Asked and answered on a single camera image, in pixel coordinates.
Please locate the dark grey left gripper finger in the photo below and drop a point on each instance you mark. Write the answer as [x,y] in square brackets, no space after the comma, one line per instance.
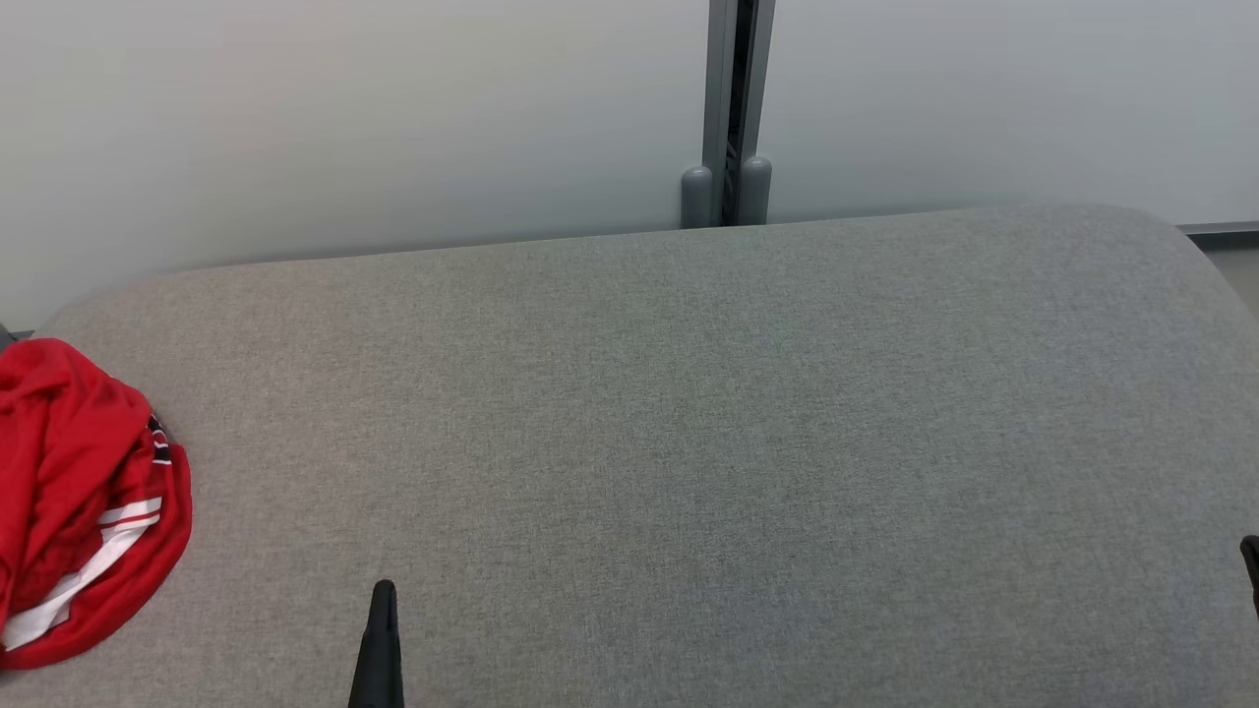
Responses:
[379,649]

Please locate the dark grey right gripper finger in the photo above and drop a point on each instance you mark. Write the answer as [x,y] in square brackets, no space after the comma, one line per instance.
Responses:
[1253,565]

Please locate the red white basketball jersey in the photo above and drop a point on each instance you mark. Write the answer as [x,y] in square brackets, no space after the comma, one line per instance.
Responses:
[128,590]

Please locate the grey partition base rail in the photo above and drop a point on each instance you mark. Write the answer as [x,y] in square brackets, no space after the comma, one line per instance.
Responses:
[1220,228]

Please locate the grey partition post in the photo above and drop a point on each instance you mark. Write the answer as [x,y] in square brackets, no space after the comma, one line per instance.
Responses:
[757,98]
[716,98]

